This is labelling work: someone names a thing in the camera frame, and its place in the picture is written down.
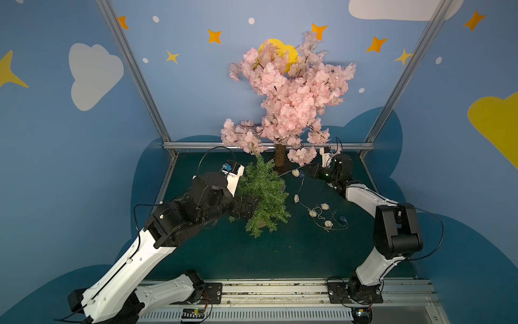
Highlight small green christmas tree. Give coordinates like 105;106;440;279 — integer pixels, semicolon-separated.
237;154;291;238

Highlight string lights with rattan balls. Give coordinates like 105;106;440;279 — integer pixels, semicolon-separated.
279;167;349;233

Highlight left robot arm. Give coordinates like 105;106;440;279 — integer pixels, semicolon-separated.
67;166;258;323

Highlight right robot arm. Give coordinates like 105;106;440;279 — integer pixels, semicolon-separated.
308;154;425;306

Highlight pink cherry blossom tree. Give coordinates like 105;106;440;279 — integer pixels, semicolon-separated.
221;32;357;166

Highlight left controller board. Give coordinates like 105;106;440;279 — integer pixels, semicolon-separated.
179;307;209;323

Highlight controller board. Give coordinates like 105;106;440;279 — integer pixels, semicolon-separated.
179;307;209;323
351;308;373;324

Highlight right controller board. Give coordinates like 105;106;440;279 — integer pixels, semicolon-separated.
351;308;373;324

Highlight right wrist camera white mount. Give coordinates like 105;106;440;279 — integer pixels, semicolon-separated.
319;147;341;167

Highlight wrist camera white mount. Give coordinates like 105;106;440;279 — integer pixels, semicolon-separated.
221;160;245;197
319;147;341;167

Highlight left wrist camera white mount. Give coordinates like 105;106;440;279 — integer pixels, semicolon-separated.
221;160;245;197

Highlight right diagonal frame post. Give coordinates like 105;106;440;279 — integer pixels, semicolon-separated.
359;0;454;161

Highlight diagonal frame post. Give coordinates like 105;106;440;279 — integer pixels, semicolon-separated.
96;0;178;159
359;0;454;161

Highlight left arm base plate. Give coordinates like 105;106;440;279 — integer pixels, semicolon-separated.
179;282;223;305

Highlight back horizontal frame bar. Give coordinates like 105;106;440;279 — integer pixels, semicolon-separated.
162;141;375;151

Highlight aluminium mounting rail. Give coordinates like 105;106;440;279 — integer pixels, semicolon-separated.
205;278;440;307

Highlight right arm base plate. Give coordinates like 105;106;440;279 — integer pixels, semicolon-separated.
325;279;384;306

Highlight left diagonal frame post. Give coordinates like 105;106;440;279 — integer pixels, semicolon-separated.
96;0;178;159

